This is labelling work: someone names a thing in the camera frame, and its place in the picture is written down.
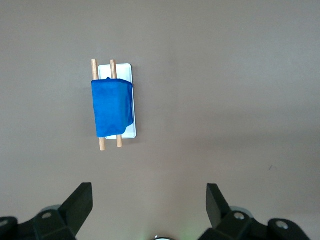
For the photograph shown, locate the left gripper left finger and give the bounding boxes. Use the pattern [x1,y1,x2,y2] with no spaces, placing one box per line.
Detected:
[0,182,94,240]

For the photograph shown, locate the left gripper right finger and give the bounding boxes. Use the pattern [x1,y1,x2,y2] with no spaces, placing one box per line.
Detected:
[199,183,312,240]

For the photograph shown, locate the blue cloth towel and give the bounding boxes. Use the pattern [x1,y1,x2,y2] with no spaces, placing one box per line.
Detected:
[91,76,135,139]

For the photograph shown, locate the white towel rack wooden rods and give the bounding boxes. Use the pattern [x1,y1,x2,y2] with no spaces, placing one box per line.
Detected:
[90,59,138,152]

